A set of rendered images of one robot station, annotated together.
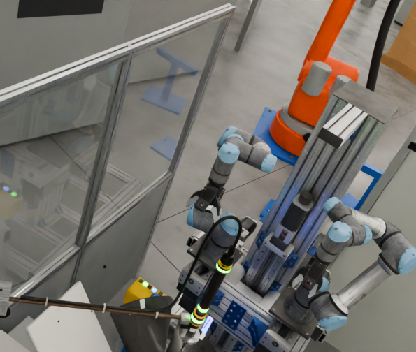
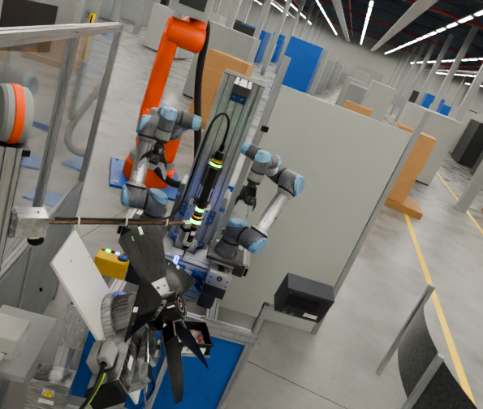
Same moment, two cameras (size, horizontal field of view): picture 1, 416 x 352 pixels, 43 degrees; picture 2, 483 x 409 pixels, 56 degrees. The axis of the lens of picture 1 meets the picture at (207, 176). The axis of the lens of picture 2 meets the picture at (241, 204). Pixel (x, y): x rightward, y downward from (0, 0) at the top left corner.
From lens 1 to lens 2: 0.83 m
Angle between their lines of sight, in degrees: 26
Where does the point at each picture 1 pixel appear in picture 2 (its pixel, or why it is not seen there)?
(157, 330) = (157, 251)
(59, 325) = (71, 264)
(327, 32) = (156, 83)
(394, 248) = (288, 178)
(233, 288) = (170, 251)
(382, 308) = (263, 263)
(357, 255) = not seen: hidden behind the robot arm
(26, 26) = not seen: outside the picture
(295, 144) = (148, 178)
